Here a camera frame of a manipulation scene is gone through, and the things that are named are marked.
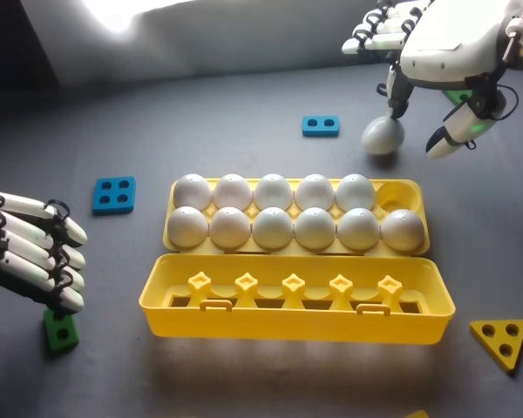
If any blue two-hole block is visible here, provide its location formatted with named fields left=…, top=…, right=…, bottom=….
left=302, top=115, right=341, bottom=138

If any white backdrop sheet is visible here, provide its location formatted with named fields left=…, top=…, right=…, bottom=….
left=19, top=0, right=404, bottom=91

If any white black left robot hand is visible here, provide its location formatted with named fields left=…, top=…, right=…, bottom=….
left=0, top=175, right=89, bottom=376

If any yellow triangular three-hole block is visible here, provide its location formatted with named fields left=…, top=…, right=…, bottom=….
left=469, top=320, right=523, bottom=376

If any white toy egg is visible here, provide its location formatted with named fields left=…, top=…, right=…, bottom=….
left=252, top=206, right=295, bottom=251
left=254, top=173, right=294, bottom=210
left=213, top=174, right=253, bottom=210
left=294, top=206, right=336, bottom=251
left=336, top=207, right=381, bottom=252
left=166, top=206, right=210, bottom=250
left=173, top=173, right=214, bottom=209
left=209, top=206, right=252, bottom=251
left=380, top=209, right=425, bottom=253
left=335, top=173, right=377, bottom=211
left=360, top=116, right=406, bottom=157
left=295, top=173, right=336, bottom=210

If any green toy block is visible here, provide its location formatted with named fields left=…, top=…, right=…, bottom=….
left=442, top=86, right=474, bottom=105
left=42, top=307, right=79, bottom=354

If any grey table cloth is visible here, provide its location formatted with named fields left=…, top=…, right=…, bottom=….
left=0, top=60, right=523, bottom=418

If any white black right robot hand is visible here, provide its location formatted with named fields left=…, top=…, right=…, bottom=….
left=341, top=0, right=520, bottom=160

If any blue four-hole block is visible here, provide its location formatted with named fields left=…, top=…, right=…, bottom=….
left=92, top=175, right=137, bottom=217

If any yellow egg carton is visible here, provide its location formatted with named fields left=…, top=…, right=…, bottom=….
left=138, top=176, right=458, bottom=347

